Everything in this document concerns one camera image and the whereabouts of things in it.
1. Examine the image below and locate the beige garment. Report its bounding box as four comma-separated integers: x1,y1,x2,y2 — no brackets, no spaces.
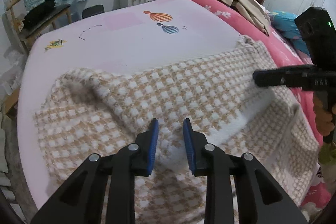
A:
202,0,271,36

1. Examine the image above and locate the black bag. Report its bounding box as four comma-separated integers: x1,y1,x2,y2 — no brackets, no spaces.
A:
22,0,56,28

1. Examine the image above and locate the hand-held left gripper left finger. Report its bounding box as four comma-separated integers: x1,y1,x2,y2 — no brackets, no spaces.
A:
31,118,159,224

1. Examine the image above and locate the person's right hand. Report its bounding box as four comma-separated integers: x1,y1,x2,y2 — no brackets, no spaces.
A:
312,94,336,137

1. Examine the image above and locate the clear plastic bag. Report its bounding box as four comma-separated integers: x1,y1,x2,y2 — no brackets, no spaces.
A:
0,46,27,93

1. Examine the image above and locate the pink balloon-print table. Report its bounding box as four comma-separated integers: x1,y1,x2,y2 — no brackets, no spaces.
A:
17,0,244,214

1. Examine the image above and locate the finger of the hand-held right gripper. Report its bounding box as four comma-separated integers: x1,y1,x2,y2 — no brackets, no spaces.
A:
253,64,318,88

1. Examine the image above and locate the beige white checked coat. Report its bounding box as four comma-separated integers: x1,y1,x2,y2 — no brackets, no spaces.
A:
34,35,324,224

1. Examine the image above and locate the green fluffy cloth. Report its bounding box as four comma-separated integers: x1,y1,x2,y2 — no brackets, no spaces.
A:
318,142,335,184

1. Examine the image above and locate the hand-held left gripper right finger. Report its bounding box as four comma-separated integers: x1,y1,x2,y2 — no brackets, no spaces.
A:
183,118,307,224

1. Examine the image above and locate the wooden chair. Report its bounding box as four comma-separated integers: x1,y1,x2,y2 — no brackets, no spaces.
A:
5,0,72,54

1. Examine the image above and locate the teal patterned pillow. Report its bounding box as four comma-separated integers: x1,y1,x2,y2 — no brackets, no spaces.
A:
270,11,311,56

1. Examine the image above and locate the clear empty water jug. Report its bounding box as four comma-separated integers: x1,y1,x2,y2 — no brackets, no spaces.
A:
62,0,87,21

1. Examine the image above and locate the pink floral blanket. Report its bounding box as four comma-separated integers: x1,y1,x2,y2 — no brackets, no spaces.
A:
181,0,334,211

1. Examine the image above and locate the black stool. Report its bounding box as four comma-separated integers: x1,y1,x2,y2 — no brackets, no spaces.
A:
82,5,105,19

